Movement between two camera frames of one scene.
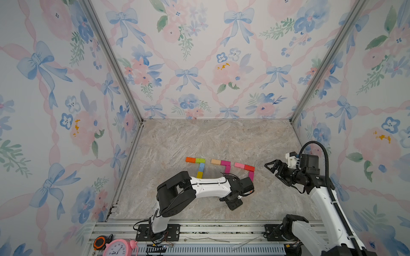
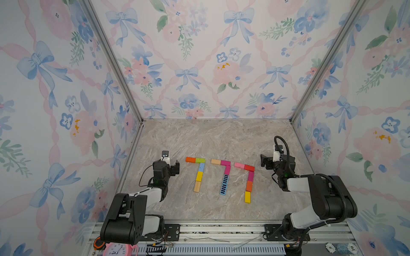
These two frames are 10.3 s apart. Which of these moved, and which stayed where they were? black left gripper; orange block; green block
Moved: black left gripper
Stayed: green block; orange block
